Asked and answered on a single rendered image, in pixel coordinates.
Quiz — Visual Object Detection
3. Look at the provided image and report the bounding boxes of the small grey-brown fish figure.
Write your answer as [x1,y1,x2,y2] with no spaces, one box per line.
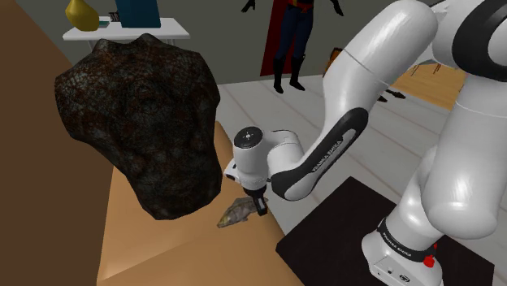
[215,197,263,229]

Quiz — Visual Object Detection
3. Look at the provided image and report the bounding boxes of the black robot stand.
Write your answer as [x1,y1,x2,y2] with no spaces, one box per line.
[275,176,496,286]

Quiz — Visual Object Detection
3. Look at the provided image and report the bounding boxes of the tan and brown sofa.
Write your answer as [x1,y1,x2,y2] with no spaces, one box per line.
[0,0,307,286]

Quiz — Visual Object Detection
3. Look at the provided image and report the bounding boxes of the large dark rough rock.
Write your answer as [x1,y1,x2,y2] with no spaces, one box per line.
[54,32,223,221]

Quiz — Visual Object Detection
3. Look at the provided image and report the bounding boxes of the caped superhero figure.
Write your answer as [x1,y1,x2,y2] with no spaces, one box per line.
[240,0,345,95]

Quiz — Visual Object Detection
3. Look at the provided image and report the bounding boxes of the orange wooden table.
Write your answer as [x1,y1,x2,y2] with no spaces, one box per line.
[389,61,467,112]

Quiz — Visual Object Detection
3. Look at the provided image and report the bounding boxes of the white side table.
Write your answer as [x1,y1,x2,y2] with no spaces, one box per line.
[62,0,192,52]

